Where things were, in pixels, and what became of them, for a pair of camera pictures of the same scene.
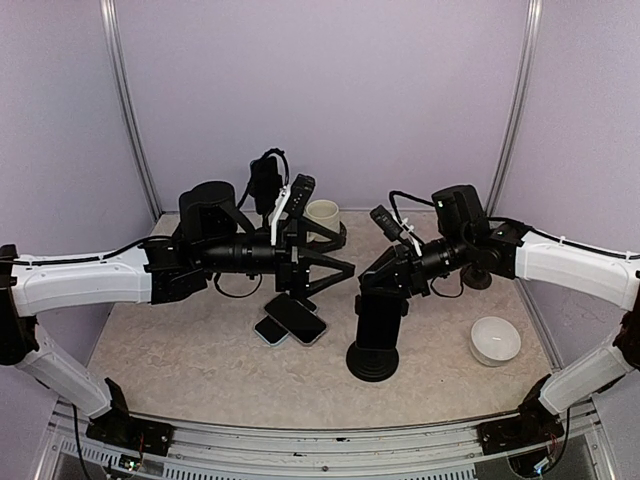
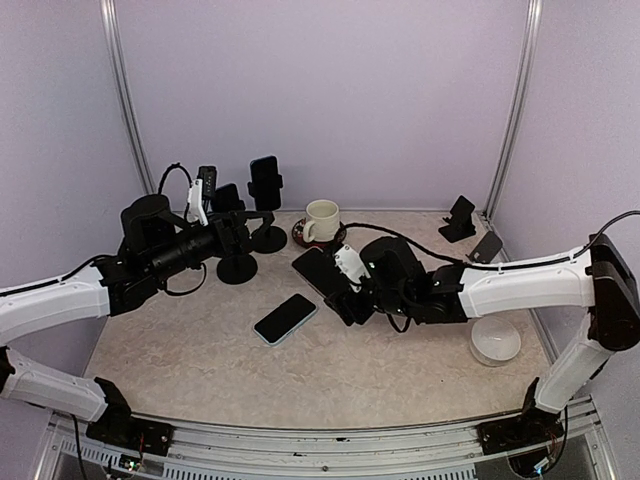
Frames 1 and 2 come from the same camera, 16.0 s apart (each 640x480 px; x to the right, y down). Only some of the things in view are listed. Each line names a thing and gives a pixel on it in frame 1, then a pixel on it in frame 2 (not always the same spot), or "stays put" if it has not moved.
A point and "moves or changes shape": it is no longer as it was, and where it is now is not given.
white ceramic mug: x=325 y=212 stays put
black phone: x=265 y=183 stays put
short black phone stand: x=375 y=354 moves or changes shape
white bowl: x=494 y=340 stays put
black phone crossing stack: x=378 y=322 moves or changes shape
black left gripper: x=291 y=274 -> x=243 y=218
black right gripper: x=409 y=267 -> x=344 y=304
